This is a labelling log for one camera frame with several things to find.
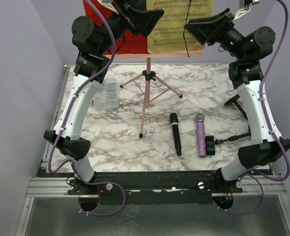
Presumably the aluminium frame rail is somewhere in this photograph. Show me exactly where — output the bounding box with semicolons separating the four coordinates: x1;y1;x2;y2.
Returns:
27;171;286;206

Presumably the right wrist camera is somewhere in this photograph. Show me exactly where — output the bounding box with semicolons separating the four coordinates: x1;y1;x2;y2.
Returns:
233;0;260;22

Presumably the red sheet music page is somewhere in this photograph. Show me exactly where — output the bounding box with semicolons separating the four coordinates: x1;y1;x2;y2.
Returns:
83;0;148;54

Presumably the pink music stand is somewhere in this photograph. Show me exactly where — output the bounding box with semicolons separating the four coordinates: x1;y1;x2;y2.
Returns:
82;0;218;138

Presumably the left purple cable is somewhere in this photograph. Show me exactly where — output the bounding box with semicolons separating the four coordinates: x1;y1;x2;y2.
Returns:
47;0;127;217

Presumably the clear plastic parts box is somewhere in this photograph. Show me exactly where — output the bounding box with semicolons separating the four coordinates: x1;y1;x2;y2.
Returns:
92;79;118;110

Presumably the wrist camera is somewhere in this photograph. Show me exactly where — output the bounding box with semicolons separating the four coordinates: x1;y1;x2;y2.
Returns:
233;0;260;22
97;0;118;14

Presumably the black microphone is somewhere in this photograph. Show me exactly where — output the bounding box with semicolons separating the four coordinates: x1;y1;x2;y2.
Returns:
170;113;182;156

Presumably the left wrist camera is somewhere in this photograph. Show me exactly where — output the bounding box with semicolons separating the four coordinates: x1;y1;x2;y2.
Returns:
97;0;118;14

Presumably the yellow sheet music page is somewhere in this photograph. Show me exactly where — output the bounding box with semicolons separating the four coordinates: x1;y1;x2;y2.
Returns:
146;0;214;54

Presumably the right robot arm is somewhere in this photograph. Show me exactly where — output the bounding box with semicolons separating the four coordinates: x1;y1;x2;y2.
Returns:
185;9;290;193

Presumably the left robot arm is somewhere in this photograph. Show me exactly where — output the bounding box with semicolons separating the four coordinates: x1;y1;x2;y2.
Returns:
44;0;164;194

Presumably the black microphone stand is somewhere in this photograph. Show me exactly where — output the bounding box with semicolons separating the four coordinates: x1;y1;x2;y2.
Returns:
224;94;248;120
205;132;251;155

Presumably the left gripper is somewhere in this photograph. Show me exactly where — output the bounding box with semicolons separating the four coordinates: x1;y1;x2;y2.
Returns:
95;0;161;55

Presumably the purple glitter microphone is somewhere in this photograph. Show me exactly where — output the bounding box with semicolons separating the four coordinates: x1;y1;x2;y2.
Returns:
195;114;206;157

